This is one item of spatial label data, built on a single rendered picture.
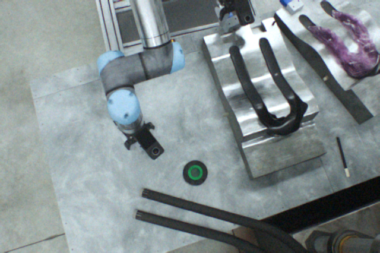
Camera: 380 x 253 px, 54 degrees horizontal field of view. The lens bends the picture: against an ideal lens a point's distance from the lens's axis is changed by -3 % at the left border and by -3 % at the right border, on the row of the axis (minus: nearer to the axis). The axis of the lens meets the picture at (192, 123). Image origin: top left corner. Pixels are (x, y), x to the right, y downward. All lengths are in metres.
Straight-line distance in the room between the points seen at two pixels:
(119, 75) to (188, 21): 1.22
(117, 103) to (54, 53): 1.51
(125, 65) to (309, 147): 0.66
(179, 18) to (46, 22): 0.84
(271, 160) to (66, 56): 1.50
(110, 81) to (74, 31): 1.49
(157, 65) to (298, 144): 0.56
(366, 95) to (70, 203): 1.04
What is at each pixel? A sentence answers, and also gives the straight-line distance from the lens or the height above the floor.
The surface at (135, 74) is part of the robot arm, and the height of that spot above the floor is 1.17.
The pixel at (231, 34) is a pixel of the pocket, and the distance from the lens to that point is 1.37.
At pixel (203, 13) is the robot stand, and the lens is 2.16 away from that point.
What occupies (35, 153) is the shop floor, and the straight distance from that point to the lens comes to 2.24.
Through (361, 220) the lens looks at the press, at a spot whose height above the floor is 0.78.
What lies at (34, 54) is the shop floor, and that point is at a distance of 2.43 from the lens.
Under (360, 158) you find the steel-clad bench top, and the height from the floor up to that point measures 0.80.
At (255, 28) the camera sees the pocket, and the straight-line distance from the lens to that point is 1.39.
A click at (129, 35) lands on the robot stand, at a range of 2.11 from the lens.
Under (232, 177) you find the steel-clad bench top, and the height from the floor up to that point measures 0.80.
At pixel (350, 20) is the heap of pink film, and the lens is 1.46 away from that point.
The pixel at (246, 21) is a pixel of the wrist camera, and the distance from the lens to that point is 1.27.
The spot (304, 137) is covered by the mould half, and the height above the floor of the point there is 0.86.
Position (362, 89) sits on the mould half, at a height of 0.91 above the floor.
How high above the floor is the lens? 2.06
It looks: 75 degrees down
